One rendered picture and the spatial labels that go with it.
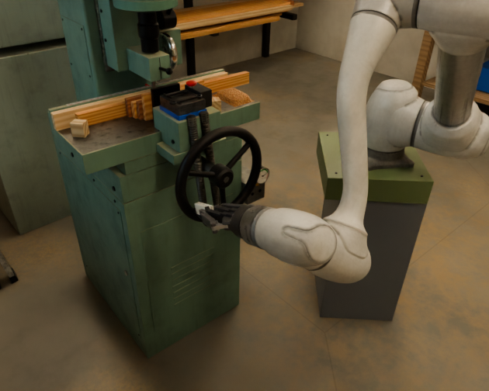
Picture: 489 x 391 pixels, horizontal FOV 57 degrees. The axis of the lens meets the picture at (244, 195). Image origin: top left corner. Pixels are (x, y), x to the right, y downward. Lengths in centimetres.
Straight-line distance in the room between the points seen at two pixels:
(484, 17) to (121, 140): 88
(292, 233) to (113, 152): 60
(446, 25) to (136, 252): 104
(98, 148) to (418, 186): 101
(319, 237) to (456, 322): 137
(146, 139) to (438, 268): 158
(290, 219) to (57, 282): 152
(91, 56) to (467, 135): 116
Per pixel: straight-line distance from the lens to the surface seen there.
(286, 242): 84
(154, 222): 143
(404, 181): 156
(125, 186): 131
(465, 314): 217
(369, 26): 99
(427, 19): 102
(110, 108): 138
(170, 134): 125
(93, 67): 154
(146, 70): 137
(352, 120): 95
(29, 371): 192
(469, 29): 101
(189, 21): 387
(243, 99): 147
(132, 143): 126
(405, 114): 152
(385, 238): 171
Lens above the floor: 145
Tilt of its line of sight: 34 degrees down
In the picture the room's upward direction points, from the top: 1 degrees clockwise
